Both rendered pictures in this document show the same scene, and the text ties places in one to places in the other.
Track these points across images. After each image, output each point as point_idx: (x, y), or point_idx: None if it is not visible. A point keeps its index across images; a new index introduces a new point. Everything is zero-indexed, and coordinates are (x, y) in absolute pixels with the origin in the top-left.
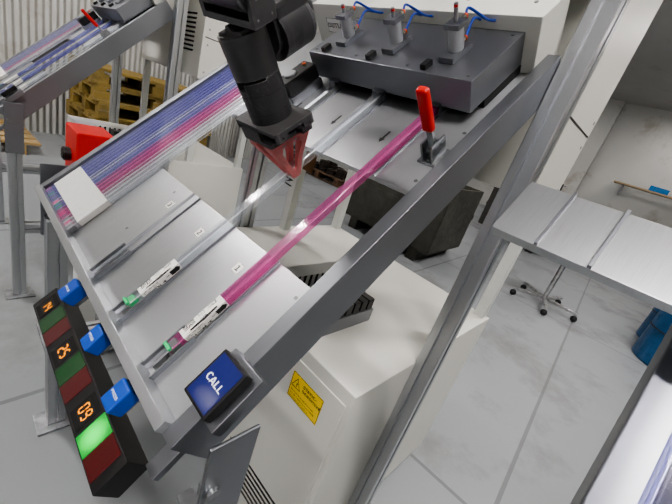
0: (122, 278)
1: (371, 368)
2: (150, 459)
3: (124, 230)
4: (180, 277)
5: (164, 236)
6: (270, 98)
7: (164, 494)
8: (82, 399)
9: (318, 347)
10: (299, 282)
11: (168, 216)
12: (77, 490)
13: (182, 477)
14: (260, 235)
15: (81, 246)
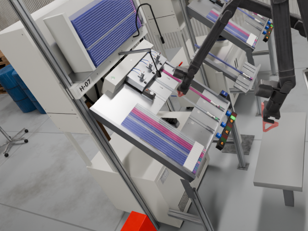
0: (212, 125)
1: (182, 114)
2: (206, 209)
3: (201, 132)
4: (208, 112)
5: (200, 119)
6: None
7: (211, 197)
8: (230, 122)
9: (184, 122)
10: (204, 91)
11: (195, 121)
12: (226, 215)
13: (204, 197)
14: (132, 167)
15: (208, 142)
